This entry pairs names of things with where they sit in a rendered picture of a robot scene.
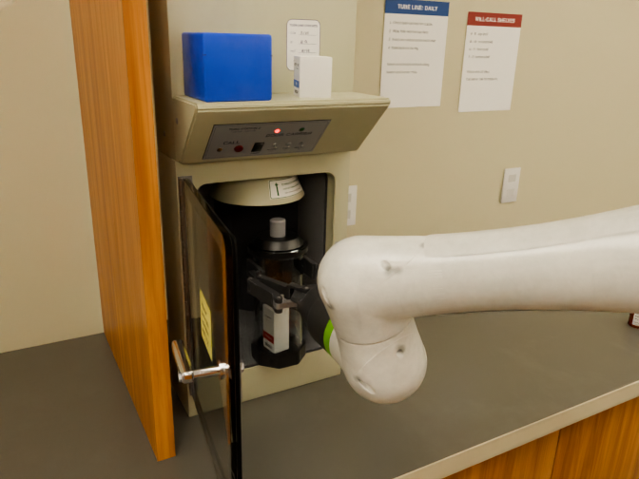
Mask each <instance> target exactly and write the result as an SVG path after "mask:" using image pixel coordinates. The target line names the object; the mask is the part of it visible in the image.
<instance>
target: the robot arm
mask: <svg viewBox="0 0 639 479"><path fill-rule="evenodd" d="M303 273H304V274H305V275H307V276H308V277H310V278H311V279H315V280H316V282H317V284H315V283H314V284H309V285H303V286H301V285H298V284H296V283H293V282H291V283H289V284H288V283H285V282H282V281H279V280H276V279H273V278H269V277H267V276H266V275H265V272H264V271H263V270H262V268H261V267H260V266H259V265H258V264H257V263H255V262H254V261H253V260H252V259H246V274H247V275H248V276H249V278H248V279H247V293H248V294H250V295H252V296H253V297H256V298H257V299H259V300H260V301H262V302H264V303H265V304H267V305H268V306H270V307H272V308H273V310H274V312H275V313H276V314H281V313H282V309H283V308H290V307H291V308H292V309H293V310H295V311H298V312H300V315H301V317H302V319H303V320H304V322H305V323H306V324H307V327H308V331H309V333H310V335H311V337H313V338H314V339H315V340H316V341H317V342H318V344H319V345H320V346H321V347H322V348H323V349H324V350H325V351H326V352H327V353H328V354H329V355H331V356H332V357H333V358H334V360H335V361H336V362H337V363H338V364H339V366H340V367H341V369H342V370H343V372H344V374H345V376H346V379H347V380H348V382H349V384H350V385H351V387H352V388H353V389H354V390H355V391H356V392H357V393H358V394H359V395H360V396H362V397H363V398H365V399H367V400H369V401H372V402H375V403H378V404H393V403H397V402H400V401H402V400H404V399H406V398H408V397H409V396H411V395H412V394H413V393H414V392H415V391H416V390H417V389H418V388H419V386H420V385H421V383H422V381H423V379H424V376H425V374H426V369H427V355H426V351H425V348H424V345H423V343H422V340H421V338H420V335H419V333H418V330H417V327H416V323H415V319H414V317H419V316H434V315H436V316H443V315H454V314H468V313H484V312H508V311H587V312H612V313H632V314H639V204H637V205H633V206H630V207H625V208H621V209H616V210H611V211H607V212H602V213H598V214H592V215H587V216H583V217H577V218H572V219H566V220H556V221H550V222H544V223H538V224H531V225H524V226H516V227H509V228H501V229H493V230H483V231H473V232H462V233H450V234H434V235H428V236H353V237H349V238H346V239H342V240H340V241H339V242H337V243H336V244H334V245H333V246H332V247H331V248H330V249H329V250H328V251H327V252H326V254H325V255H324V257H323V258H322V260H321V262H320V264H317V263H316V262H315V261H313V260H311V259H310V258H308V257H307V256H305V255H304V256H303ZM294 290H295V291H294Z"/></svg>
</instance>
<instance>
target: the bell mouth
mask: <svg viewBox="0 0 639 479"><path fill-rule="evenodd" d="M210 196H211V197H212V198H213V199H214V200H216V201H221V202H224V203H229V204H234V205H242V206H272V205H281V204H287V203H290V202H294V201H298V200H300V199H301V198H302V197H303V196H304V192H303V189H302V187H301V185H300V181H299V179H298V176H297V175H294V176H283V177H274V178H263V179H254V180H243V181H233V182H214V184H213V187H212V189H211V191H210Z"/></svg>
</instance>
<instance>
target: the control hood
mask: <svg viewBox="0 0 639 479"><path fill-rule="evenodd" d="M172 102H173V119H174V137H175V154H176V161H178V163H180V164H184V163H208V162H220V161H233V160H245V159H257V158H270V157H282V156H295V155H307V154H319V153H332V152H344V151H356V150H358V149H359V147H360V146H361V144H362V143H363V142H364V140H365V139H366V137H367V136H368V135H369V133H370V132H371V130H372V129H373V128H374V126H375V125H376V123H377V122H378V120H379V119H380V117H381V116H382V115H383V113H384V112H385V110H386V109H387V108H388V106H389V104H390V103H391V100H389V98H386V97H380V96H375V95H369V94H363V93H357V92H331V98H300V97H298V96H296V95H294V93H272V99H271V100H270V101H248V102H213V103H207V102H204V101H201V100H198V99H195V98H192V97H189V96H186V95H176V96H174V98H172ZM312 120H331V122H330V124H329V125H328V126H327V128H326V129H325V131H324V133H323V134H322V136H321V138H320V139H319V141H318V143H317V145H316V146H315V148H314V150H313V151H311V152H299V153H285V154H273V155H260V156H247V157H235V158H221V159H209V160H202V158H203V154H204V152H205V149H206V146H207V143H208V140H209V137H210V134H211V131H212V129H213V126H214V125H229V124H250V123H270V122H291V121H312Z"/></svg>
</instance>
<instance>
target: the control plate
mask: <svg viewBox="0 0 639 479"><path fill-rule="evenodd" d="M330 122H331V120H312V121H291V122H270V123H250V124H229V125H214V126H213V129H212V131H211V134H210V137H209V140H208V143H207V146H206V149H205V152H204V154H203V158H202V160H209V159H221V158H235V157H247V156H260V155H273V154H285V153H299V152H311V151H313V150H314V148H315V146H316V145H317V143H318V141H319V140H320V138H321V136H322V134H323V133H324V131H325V129H326V128H327V126H328V125H329V124H330ZM301 127H305V129H304V130H303V131H302V132H300V131H299V129H300V128H301ZM277 128H279V129H280V130H281V131H280V132H279V133H275V132H274V130H275V129H277ZM263 142H264V145H263V147H262V149H261V151H258V152H251V150H252V148H253V146H254V144H255V143H263ZM301 142H304V144H303V146H301V145H299V143H301ZM287 143H291V144H290V147H288V146H286V144H287ZM272 144H278V145H277V147H276V148H274V147H273V146H272ZM238 145H242V147H243V150H242V151H241V152H236V151H235V150H234V148H235V147H236V146H238ZM219 147H222V148H223V151H221V152H218V151H217V148H219Z"/></svg>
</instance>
